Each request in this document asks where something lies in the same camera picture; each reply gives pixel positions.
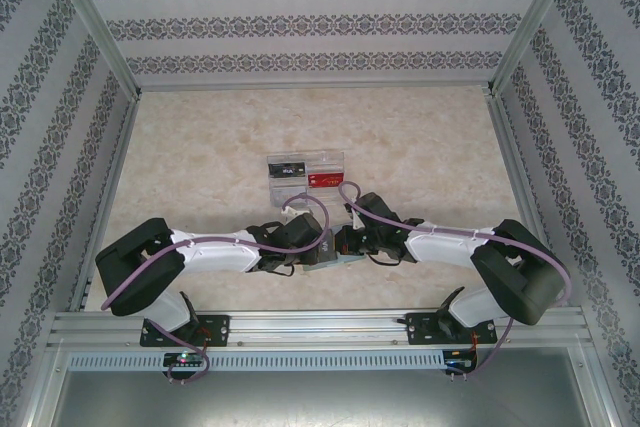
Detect aluminium side rail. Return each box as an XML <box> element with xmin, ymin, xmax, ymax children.
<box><xmin>487</xmin><ymin>89</ymin><xmax>571</xmax><ymax>308</ymax></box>
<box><xmin>68</xmin><ymin>89</ymin><xmax>146</xmax><ymax>312</ymax></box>

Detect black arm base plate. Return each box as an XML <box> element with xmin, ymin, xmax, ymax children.
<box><xmin>140</xmin><ymin>314</ymin><xmax>232</xmax><ymax>348</ymax></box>
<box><xmin>405</xmin><ymin>311</ymin><xmax>499</xmax><ymax>347</ymax></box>

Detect aluminium mounting rail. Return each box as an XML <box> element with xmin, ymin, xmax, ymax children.
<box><xmin>47</xmin><ymin>310</ymin><xmax>594</xmax><ymax>348</ymax></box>

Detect aluminium frame post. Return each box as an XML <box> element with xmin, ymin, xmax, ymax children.
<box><xmin>41</xmin><ymin>0</ymin><xmax>144</xmax><ymax>98</ymax></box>
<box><xmin>485</xmin><ymin>0</ymin><xmax>587</xmax><ymax>97</ymax></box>

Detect black card white print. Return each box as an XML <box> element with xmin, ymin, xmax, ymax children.
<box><xmin>268</xmin><ymin>162</ymin><xmax>307</xmax><ymax>180</ymax></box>

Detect small controller board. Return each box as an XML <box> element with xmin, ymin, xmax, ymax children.
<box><xmin>444</xmin><ymin>350</ymin><xmax>479</xmax><ymax>373</ymax></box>
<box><xmin>163</xmin><ymin>351</ymin><xmax>207</xmax><ymax>371</ymax></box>

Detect grey metal panel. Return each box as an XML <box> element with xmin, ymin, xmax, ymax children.
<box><xmin>49</xmin><ymin>370</ymin><xmax>609</xmax><ymax>427</ymax></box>

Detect red VIP card gold print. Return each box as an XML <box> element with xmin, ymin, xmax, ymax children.
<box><xmin>308</xmin><ymin>171</ymin><xmax>347</xmax><ymax>190</ymax></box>

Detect clear acrylic card organizer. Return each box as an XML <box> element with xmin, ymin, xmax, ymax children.
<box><xmin>266</xmin><ymin>149</ymin><xmax>349</xmax><ymax>209</ymax></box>

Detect silver grey card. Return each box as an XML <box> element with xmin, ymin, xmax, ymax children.
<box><xmin>272</xmin><ymin>186</ymin><xmax>308</xmax><ymax>202</ymax></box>

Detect aluminium frame strut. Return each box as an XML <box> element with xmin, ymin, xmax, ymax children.
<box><xmin>573</xmin><ymin>342</ymin><xmax>620</xmax><ymax>427</ymax></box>
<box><xmin>27</xmin><ymin>342</ymin><xmax>69</xmax><ymax>427</ymax></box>

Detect green leather card holder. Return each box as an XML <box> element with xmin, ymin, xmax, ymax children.
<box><xmin>302</xmin><ymin>223</ymin><xmax>369</xmax><ymax>276</ymax></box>

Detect slotted grey cable duct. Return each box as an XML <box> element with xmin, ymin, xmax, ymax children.
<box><xmin>67</xmin><ymin>351</ymin><xmax>449</xmax><ymax>372</ymax></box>

